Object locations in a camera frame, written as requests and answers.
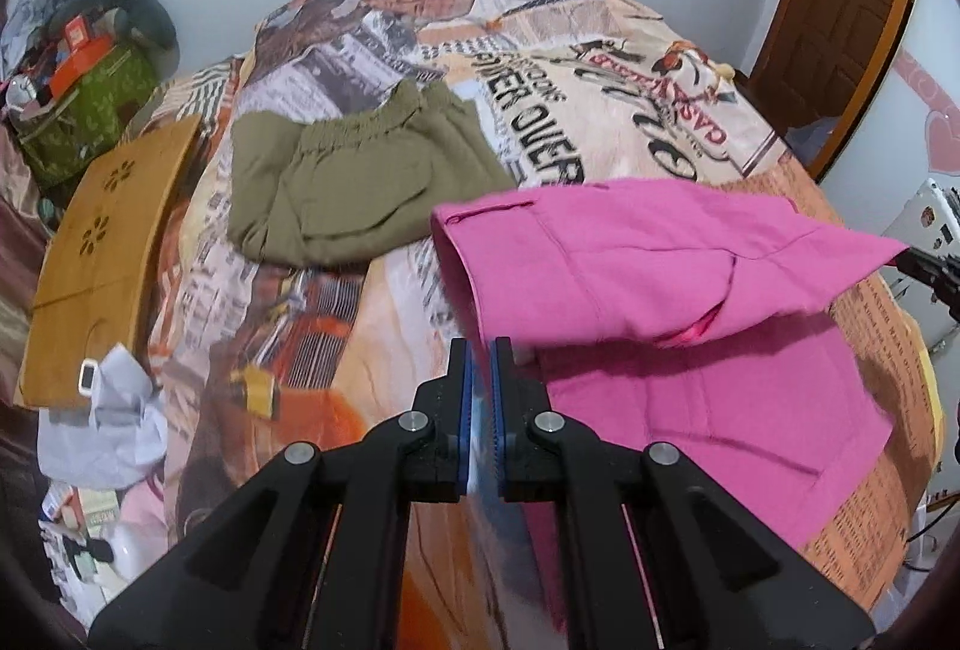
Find orange box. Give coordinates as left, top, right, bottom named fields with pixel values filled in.
left=49, top=39, right=117, bottom=97

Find white wardrobe door with hearts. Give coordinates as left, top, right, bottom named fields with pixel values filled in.
left=817, top=0, right=960, bottom=239

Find pink pants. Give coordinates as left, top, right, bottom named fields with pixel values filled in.
left=431, top=176, right=931, bottom=550

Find pile of clothes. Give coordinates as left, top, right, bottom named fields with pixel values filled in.
left=0, top=0, right=102, bottom=70

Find white crumpled cloth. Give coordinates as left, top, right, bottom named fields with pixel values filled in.
left=37, top=342, right=170, bottom=490

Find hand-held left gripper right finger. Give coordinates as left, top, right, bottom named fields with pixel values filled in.
left=491, top=335, right=878, bottom=650

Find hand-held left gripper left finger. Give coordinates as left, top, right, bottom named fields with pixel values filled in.
left=88, top=336, right=488, bottom=650

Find wooden lap board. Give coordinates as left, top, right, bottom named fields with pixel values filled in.
left=16, top=114, right=203, bottom=410

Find grey curved pillow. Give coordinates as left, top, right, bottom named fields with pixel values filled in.
left=56, top=0, right=179, bottom=74

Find brown wooden door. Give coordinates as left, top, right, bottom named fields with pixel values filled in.
left=746, top=0, right=927, bottom=182

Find olive green pants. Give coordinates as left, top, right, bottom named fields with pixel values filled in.
left=227, top=79, right=518, bottom=267

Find green patterned storage bag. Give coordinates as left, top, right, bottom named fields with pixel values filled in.
left=15, top=46, right=162, bottom=190

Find printed blanket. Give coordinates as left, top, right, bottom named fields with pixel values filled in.
left=146, top=0, right=942, bottom=650

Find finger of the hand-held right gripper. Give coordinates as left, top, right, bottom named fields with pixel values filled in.
left=896, top=245, right=960, bottom=325

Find small red box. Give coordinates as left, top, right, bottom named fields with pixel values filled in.
left=61, top=16, right=97, bottom=53

